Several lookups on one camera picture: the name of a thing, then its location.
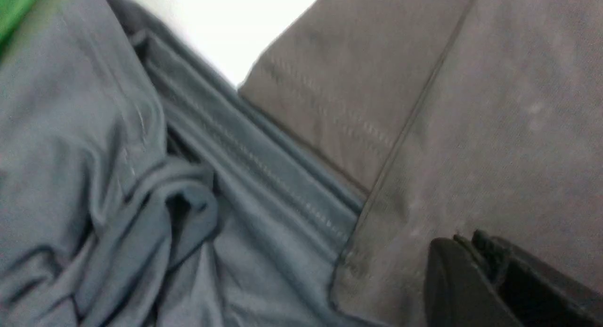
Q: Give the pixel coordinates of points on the dark teal crumpled garment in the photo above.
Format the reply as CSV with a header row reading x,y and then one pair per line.
x,y
139,190

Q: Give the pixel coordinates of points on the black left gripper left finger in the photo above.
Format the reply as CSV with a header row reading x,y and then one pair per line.
x,y
457,290

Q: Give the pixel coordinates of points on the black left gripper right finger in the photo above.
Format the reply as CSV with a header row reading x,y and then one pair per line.
x,y
537,294

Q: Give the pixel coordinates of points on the green backdrop cloth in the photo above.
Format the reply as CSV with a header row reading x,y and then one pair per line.
x,y
11,14

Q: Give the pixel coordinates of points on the dark gray long-sleeved shirt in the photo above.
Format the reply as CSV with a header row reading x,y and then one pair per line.
x,y
452,116

